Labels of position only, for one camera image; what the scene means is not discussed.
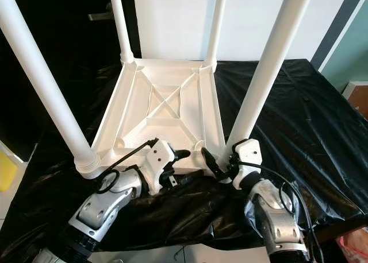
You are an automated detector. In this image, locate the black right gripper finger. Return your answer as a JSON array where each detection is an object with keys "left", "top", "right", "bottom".
[{"left": 200, "top": 147, "right": 225, "bottom": 180}]

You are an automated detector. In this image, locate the black plastic table cover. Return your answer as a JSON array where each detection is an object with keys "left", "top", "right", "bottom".
[{"left": 0, "top": 59, "right": 368, "bottom": 263}]

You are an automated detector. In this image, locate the brown wooden table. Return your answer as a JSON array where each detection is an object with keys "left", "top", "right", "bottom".
[{"left": 313, "top": 220, "right": 368, "bottom": 246}]

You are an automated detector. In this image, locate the black door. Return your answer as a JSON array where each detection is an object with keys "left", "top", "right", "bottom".
[{"left": 0, "top": 0, "right": 141, "bottom": 160}]

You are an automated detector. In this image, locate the brown white-edged furniture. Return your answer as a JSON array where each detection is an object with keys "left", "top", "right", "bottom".
[{"left": 342, "top": 82, "right": 368, "bottom": 117}]

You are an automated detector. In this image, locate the pink mesh bag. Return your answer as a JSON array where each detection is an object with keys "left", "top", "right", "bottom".
[{"left": 338, "top": 229, "right": 368, "bottom": 263}]

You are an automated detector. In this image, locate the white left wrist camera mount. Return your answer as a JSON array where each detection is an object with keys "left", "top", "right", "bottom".
[{"left": 141, "top": 138, "right": 176, "bottom": 195}]

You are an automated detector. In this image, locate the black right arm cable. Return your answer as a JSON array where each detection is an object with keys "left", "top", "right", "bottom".
[{"left": 236, "top": 160, "right": 320, "bottom": 258}]

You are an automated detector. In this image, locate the brass door handle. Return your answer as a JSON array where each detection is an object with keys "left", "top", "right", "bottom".
[{"left": 89, "top": 3, "right": 113, "bottom": 21}]

